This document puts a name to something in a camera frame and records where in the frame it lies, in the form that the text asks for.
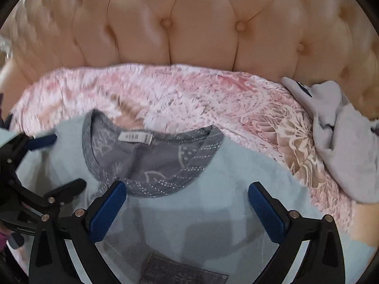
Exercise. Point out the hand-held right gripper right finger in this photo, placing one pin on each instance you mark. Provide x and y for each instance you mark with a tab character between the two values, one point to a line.
266	213

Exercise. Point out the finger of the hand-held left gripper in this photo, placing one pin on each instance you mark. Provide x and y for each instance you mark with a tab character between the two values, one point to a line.
66	190
41	142

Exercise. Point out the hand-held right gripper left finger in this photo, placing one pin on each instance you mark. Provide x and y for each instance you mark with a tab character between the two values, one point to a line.
108	210

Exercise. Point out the light blue shirt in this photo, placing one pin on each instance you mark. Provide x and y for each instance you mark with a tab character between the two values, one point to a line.
207	183

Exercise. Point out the grey garment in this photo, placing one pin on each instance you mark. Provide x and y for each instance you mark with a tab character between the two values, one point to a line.
340	142

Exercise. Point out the pink floral blanket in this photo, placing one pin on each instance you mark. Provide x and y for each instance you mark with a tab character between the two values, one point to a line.
177	88

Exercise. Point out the peach tufted leather sofa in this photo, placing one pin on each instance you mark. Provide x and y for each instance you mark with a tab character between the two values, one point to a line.
192	35

